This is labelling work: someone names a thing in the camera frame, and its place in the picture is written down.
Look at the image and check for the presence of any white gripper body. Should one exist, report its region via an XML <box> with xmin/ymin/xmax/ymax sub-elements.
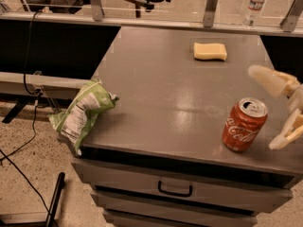
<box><xmin>287</xmin><ymin>84</ymin><xmax>303</xmax><ymax>114</ymax></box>

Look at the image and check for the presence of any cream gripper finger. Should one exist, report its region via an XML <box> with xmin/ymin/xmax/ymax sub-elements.
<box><xmin>269</xmin><ymin>109</ymin><xmax>303</xmax><ymax>150</ymax></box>
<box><xmin>248</xmin><ymin>65</ymin><xmax>301</xmax><ymax>97</ymax></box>

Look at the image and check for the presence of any red coke can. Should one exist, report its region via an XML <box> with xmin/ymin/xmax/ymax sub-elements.
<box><xmin>223</xmin><ymin>97</ymin><xmax>268</xmax><ymax>152</ymax></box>

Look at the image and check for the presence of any yellow sponge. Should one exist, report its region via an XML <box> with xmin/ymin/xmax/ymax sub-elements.
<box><xmin>193</xmin><ymin>43</ymin><xmax>227</xmax><ymax>61</ymax></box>

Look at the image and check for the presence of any clear plastic water bottle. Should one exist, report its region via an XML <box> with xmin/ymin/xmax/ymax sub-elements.
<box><xmin>242</xmin><ymin>0</ymin><xmax>266</xmax><ymax>28</ymax></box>

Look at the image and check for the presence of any grey drawer cabinet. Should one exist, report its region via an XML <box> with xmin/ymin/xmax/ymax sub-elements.
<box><xmin>72</xmin><ymin>26</ymin><xmax>303</xmax><ymax>227</ymax></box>

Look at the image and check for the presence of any green chip bag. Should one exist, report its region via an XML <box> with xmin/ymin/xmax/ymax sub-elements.
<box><xmin>48</xmin><ymin>79</ymin><xmax>119</xmax><ymax>152</ymax></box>

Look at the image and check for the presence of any black stand leg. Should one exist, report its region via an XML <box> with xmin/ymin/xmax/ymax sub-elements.
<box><xmin>0</xmin><ymin>171</ymin><xmax>66</xmax><ymax>227</ymax></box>

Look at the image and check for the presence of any metal rail bracket right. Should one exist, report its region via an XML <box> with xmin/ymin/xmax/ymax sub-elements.
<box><xmin>280</xmin><ymin>0</ymin><xmax>303</xmax><ymax>32</ymax></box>

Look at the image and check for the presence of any metal rail bracket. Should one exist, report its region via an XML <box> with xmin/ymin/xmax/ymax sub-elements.
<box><xmin>90</xmin><ymin>0</ymin><xmax>104</xmax><ymax>21</ymax></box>
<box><xmin>203</xmin><ymin>0</ymin><xmax>219</xmax><ymax>27</ymax></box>
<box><xmin>280</xmin><ymin>0</ymin><xmax>303</xmax><ymax>32</ymax></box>

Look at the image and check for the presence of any metal rail bracket middle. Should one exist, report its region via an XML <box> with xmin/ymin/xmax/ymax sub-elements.
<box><xmin>203</xmin><ymin>0</ymin><xmax>219</xmax><ymax>27</ymax></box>

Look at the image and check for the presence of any black drawer handle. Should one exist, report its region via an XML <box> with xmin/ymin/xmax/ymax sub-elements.
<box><xmin>157</xmin><ymin>181</ymin><xmax>193</xmax><ymax>198</ymax></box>

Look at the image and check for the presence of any metal rail bracket left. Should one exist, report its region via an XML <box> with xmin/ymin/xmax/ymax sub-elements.
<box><xmin>90</xmin><ymin>0</ymin><xmax>104</xmax><ymax>21</ymax></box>

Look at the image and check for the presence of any black cable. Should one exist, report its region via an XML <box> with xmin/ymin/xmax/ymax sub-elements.
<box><xmin>0</xmin><ymin>10</ymin><xmax>60</xmax><ymax>227</ymax></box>

